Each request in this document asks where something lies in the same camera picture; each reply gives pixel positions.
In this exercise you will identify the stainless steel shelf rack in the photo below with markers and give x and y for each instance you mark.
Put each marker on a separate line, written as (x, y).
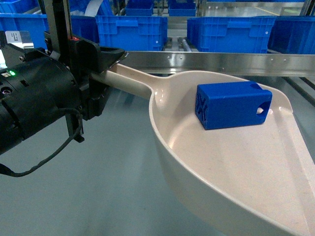
(294, 74)

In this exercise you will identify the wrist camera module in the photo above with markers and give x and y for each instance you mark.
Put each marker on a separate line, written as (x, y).
(17, 44)

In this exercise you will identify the blue plastic tray left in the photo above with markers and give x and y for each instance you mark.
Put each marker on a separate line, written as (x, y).
(131, 33)

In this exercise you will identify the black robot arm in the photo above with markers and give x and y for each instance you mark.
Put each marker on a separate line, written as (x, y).
(36, 87)

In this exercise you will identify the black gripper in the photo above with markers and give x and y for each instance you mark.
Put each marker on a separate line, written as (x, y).
(83, 58)

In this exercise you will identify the blue plastic tray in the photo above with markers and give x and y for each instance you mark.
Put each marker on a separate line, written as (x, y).
(230, 34)
(131, 33)

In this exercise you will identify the blue plastic tray right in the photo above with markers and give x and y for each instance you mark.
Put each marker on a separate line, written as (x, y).
(230, 34)

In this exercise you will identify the blue plastic block part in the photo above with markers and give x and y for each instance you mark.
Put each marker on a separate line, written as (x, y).
(233, 104)

